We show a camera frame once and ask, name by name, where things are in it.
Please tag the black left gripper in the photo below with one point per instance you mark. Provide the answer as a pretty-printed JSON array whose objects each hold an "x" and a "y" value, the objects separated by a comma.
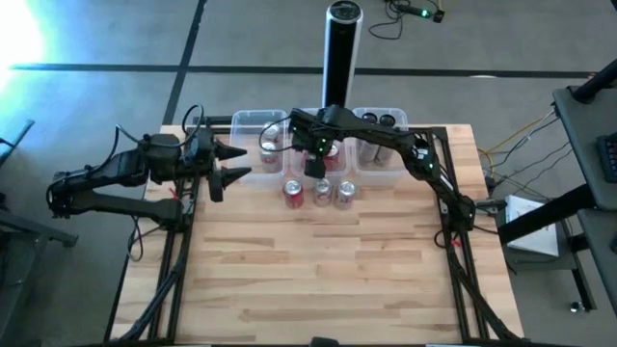
[{"x": 200, "y": 154}]

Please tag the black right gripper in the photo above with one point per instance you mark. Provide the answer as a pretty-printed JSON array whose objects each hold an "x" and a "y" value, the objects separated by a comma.
[{"x": 313, "y": 135}]

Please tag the clear plastic bin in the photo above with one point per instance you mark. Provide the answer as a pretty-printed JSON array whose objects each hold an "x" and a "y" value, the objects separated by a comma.
[
  {"x": 250, "y": 168},
  {"x": 366, "y": 176},
  {"x": 337, "y": 174}
]

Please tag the red soda can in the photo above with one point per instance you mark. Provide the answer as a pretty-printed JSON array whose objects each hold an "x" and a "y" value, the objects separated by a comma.
[
  {"x": 293, "y": 189},
  {"x": 332, "y": 156}
]

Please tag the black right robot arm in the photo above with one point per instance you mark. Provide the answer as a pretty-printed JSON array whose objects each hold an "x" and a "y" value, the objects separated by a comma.
[{"x": 385, "y": 135}]

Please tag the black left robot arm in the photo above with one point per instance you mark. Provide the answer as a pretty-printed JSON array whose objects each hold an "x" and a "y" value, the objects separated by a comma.
[{"x": 111, "y": 168}]

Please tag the black white tower fan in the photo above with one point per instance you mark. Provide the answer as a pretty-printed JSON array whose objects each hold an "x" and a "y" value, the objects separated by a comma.
[{"x": 342, "y": 58}]

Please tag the black power strip green light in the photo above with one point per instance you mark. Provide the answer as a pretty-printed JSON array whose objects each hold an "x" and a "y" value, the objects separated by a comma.
[{"x": 424, "y": 13}]

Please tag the grey metal stand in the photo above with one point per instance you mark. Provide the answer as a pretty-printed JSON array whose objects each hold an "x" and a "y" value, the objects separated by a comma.
[{"x": 43, "y": 234}]

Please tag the white box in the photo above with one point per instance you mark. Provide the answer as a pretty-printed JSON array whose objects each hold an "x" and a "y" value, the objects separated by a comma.
[{"x": 530, "y": 226}]

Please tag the black slanted desk leg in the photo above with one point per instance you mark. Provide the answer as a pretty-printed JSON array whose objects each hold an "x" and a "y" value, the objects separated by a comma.
[{"x": 544, "y": 214}]

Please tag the black pole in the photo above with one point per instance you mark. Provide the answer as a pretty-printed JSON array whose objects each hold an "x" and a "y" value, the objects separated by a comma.
[{"x": 595, "y": 82}]

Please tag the black keyboard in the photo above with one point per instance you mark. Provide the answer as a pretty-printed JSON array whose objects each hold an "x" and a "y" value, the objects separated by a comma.
[{"x": 608, "y": 156}]

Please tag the black desk foot bar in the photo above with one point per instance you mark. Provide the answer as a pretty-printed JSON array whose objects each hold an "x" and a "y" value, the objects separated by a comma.
[{"x": 583, "y": 289}]

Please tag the dark grey low desk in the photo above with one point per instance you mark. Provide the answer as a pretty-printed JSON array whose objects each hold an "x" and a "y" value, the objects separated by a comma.
[{"x": 602, "y": 250}]

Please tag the small silver caster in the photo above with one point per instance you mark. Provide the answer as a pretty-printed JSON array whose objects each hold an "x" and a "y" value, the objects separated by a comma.
[{"x": 576, "y": 306}]

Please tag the black aluminium cross rail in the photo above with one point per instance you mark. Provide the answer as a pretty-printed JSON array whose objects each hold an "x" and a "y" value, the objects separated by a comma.
[{"x": 429, "y": 130}]

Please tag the black table-level camera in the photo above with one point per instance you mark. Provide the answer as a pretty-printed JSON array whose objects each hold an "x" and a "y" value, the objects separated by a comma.
[{"x": 324, "y": 343}]

